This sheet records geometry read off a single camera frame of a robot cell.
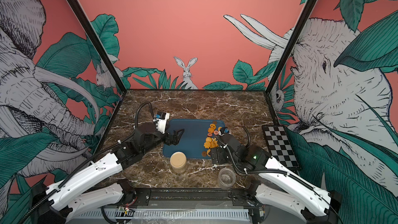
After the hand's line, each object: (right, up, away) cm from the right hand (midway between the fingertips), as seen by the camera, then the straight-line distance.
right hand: (216, 149), depth 72 cm
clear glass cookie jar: (+6, -18, +8) cm, 20 cm away
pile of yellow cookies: (-1, -1, +20) cm, 20 cm away
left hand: (-19, +11, +1) cm, 22 cm away
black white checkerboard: (+39, -3, +17) cm, 43 cm away
